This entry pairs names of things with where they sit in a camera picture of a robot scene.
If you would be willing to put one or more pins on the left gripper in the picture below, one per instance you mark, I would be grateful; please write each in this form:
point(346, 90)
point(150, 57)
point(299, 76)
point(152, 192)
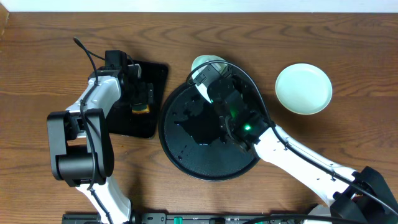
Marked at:
point(141, 94)

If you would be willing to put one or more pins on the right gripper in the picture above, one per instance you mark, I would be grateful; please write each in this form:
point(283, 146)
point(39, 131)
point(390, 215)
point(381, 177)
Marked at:
point(240, 82)

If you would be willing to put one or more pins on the green and yellow sponge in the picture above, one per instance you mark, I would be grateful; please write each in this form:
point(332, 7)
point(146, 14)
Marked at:
point(140, 109)

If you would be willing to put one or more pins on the light blue plate front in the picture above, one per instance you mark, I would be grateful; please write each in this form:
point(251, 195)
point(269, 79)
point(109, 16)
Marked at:
point(198, 61)

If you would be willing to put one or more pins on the light blue plate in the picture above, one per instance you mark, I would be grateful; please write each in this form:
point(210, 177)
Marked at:
point(198, 61)
point(303, 88)

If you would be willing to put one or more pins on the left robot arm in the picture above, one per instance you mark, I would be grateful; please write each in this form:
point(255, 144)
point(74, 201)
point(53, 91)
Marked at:
point(119, 99)

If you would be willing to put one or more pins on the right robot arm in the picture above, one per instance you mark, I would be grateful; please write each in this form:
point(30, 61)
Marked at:
point(361, 197)

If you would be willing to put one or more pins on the black rectangular tray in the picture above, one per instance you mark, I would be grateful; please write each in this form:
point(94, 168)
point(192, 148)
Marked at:
point(121, 120)

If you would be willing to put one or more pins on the black round tray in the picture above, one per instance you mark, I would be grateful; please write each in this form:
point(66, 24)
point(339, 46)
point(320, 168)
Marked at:
point(208, 146)

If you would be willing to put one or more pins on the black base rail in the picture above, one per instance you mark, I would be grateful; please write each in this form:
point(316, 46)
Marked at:
point(162, 218)

